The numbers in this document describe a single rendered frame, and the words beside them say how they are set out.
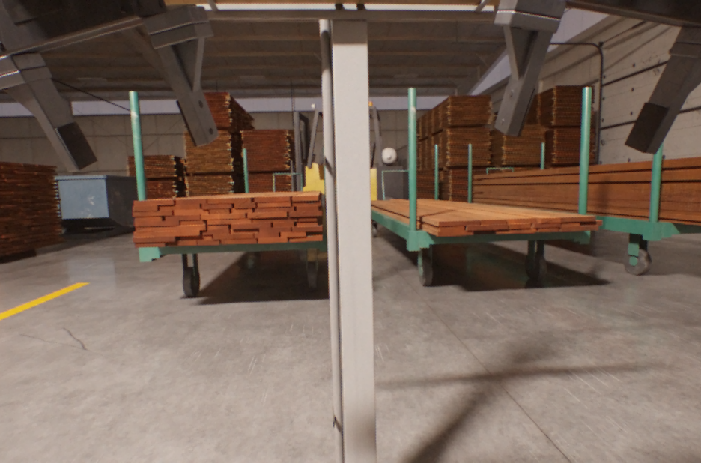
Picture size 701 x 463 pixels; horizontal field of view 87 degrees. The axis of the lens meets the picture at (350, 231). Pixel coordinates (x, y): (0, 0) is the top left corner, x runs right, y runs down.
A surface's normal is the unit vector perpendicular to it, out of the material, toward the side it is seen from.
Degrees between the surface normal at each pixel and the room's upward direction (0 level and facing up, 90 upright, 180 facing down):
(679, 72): 83
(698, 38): 83
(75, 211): 90
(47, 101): 83
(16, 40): 113
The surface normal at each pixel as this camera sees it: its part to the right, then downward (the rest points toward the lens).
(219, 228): 0.07, 0.11
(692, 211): -1.00, 0.04
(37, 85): 0.98, -0.14
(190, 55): -0.08, 0.50
